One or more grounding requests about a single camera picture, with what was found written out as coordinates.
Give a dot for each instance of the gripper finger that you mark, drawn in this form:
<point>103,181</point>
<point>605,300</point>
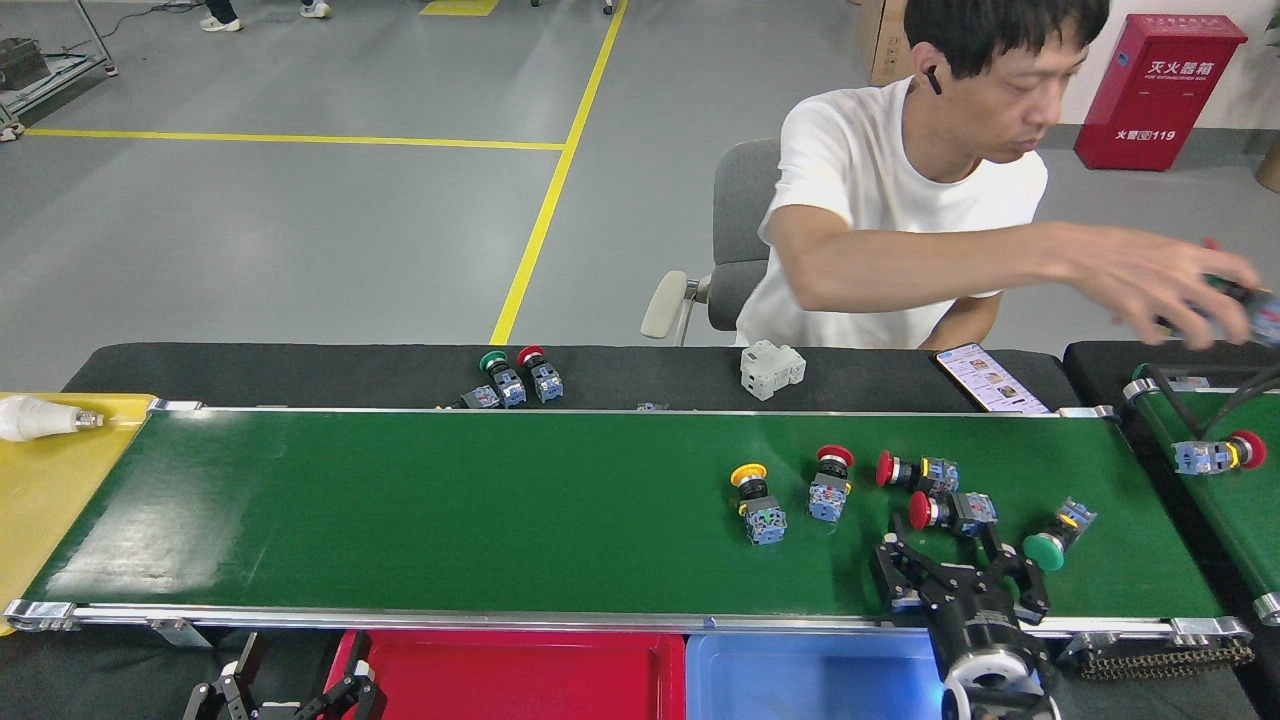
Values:
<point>350,695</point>
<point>225,695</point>

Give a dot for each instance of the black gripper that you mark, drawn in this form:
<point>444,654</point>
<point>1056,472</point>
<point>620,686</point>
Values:
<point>978,620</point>

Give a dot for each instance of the person's right forearm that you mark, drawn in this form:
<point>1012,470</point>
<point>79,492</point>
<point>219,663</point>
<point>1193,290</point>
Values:
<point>950,265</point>

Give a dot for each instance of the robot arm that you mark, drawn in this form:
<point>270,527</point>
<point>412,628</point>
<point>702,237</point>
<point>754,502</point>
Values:
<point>1000,690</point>

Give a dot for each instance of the person's left forearm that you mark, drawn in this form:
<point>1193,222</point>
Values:
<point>965,322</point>

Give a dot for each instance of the green conveyor belt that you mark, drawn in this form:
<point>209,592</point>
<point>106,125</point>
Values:
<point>1240,520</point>
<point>500,510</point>

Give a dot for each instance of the yellow tray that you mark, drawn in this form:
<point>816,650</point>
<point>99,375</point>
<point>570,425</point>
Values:
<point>50,500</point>

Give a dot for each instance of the person's right hand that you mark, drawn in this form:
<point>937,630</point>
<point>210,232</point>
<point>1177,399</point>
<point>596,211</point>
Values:
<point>1150,275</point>

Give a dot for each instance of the red plastic bin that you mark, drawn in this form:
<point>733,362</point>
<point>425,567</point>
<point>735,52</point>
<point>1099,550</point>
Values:
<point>520,685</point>

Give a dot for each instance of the blue plastic bin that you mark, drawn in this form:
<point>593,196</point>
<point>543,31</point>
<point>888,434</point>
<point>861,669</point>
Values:
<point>810,680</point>

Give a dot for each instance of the smartphone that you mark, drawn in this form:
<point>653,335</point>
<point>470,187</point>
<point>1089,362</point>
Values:
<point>995,382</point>

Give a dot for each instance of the white light bulb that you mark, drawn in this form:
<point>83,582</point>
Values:
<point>35,418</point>

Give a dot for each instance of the person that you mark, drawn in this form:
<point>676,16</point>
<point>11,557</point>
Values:
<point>860,170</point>

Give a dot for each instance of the grey office chair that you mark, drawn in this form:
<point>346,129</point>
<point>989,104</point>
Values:
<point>740,200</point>

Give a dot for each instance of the black earbud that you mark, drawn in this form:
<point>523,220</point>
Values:
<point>932,80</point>

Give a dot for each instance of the potted plant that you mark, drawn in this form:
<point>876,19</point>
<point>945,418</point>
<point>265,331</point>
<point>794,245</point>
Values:
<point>1272,170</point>

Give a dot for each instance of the red fire extinguisher box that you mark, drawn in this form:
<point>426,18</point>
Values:
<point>1160,95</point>

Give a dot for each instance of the cardboard box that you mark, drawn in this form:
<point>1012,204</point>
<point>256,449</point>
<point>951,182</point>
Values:
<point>885,45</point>

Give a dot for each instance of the metal cart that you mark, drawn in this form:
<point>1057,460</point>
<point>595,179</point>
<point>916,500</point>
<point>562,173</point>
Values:
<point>40,85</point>

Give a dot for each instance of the dark grey case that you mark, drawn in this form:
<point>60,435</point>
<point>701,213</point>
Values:
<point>22,62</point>

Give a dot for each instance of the white shoe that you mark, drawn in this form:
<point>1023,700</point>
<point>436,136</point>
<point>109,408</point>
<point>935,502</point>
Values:
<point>315,8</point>
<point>220,22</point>

